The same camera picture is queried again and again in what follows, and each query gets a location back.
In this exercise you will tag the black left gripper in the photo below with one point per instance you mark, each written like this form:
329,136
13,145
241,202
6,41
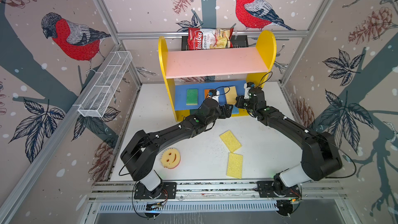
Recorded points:
228,112

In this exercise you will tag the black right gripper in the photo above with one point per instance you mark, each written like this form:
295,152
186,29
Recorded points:
239,100

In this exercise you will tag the pale orange sponge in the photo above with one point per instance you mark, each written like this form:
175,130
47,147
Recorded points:
230,94

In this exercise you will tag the light green scrub sponge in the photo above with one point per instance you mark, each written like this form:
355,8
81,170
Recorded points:
192,97

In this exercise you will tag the yellow sponge front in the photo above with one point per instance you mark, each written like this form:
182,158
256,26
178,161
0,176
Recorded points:
235,165

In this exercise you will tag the light blue sponge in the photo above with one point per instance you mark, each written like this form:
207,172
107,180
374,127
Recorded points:
235,110

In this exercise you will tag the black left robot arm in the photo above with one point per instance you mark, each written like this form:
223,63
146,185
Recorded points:
139,155

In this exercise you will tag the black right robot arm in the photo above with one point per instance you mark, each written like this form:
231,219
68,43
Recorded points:
320,155

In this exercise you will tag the yellow shelf unit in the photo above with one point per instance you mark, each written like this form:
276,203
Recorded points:
255,62

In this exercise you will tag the yellow smiley face sponge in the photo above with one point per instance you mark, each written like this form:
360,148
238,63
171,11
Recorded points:
171,158

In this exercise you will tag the red cassava chips bag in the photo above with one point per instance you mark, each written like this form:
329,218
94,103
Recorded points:
203,39

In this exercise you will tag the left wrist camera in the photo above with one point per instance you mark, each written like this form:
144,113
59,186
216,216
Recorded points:
213,94

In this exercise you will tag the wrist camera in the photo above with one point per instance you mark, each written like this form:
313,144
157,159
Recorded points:
247,87
213,94

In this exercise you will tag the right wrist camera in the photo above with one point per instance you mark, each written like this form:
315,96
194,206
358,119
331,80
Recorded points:
247,87

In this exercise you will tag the black wire basket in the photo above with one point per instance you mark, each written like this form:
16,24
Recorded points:
236,42

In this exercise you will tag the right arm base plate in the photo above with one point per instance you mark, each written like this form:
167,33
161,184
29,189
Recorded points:
271,189

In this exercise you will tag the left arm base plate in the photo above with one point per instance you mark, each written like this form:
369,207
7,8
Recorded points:
166,190

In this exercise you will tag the aluminium front rail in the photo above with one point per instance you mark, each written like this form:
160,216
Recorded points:
221,189

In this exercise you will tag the white mesh wall basket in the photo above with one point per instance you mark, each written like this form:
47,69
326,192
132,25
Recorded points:
100,95

